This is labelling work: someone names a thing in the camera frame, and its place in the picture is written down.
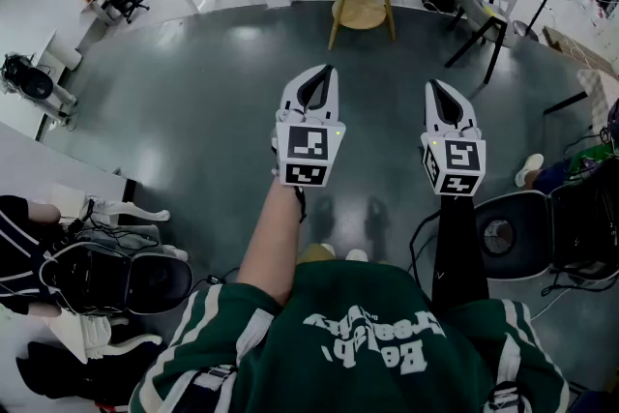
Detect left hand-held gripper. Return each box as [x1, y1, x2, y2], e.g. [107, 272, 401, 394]
[273, 64, 347, 189]

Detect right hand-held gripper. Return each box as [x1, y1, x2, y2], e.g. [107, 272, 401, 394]
[419, 78, 486, 198]

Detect person's right forearm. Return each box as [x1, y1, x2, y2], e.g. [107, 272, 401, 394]
[431, 195, 489, 310]

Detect person's left forearm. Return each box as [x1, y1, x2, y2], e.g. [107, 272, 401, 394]
[235, 181, 309, 306]

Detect grey chair with black legs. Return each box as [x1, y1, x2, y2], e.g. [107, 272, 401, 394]
[444, 0, 514, 86]

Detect black white-rimmed swivel chair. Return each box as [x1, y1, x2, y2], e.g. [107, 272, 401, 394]
[38, 240, 194, 316]
[473, 181, 619, 282]

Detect brown cardboard box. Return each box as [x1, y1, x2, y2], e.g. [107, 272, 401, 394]
[541, 24, 619, 78]

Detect white quilted foam pad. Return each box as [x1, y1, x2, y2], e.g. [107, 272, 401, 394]
[577, 68, 619, 132]

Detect tan trousers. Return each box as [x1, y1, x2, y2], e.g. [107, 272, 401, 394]
[297, 242, 388, 265]

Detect white carved chair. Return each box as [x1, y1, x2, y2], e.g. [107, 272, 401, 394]
[79, 195, 170, 228]

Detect green striped jersey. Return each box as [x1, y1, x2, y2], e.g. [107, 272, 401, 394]
[128, 258, 572, 413]

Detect white cylindrical bin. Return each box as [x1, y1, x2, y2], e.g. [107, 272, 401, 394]
[47, 38, 83, 72]

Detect white desk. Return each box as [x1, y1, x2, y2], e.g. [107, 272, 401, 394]
[0, 120, 139, 209]

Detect black round floor device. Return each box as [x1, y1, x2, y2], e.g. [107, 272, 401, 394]
[0, 52, 78, 122]

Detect black bag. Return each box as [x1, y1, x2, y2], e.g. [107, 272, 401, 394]
[16, 338, 168, 407]

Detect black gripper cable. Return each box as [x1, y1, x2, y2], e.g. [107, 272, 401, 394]
[409, 210, 441, 267]
[293, 186, 309, 223]

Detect black metal bar frame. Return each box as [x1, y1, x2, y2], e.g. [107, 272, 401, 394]
[544, 89, 589, 116]

